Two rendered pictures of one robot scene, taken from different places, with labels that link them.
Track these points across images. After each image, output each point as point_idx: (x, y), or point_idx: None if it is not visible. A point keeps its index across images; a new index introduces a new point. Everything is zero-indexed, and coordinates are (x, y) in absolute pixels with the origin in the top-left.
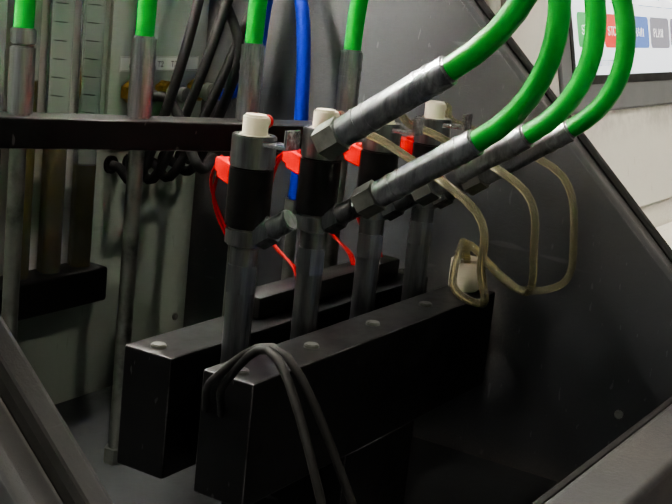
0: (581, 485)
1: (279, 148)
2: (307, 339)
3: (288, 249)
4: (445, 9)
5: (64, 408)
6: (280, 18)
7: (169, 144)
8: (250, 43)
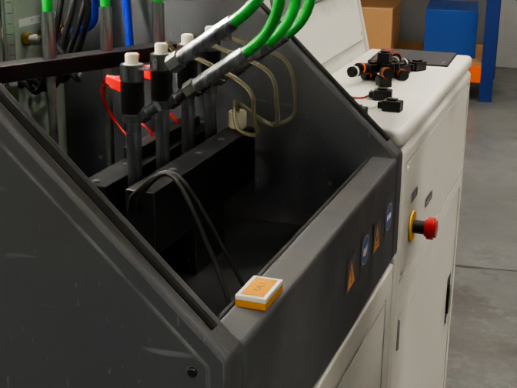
0: (321, 216)
1: (147, 70)
2: (168, 166)
3: None
4: None
5: None
6: None
7: (69, 70)
8: (104, 6)
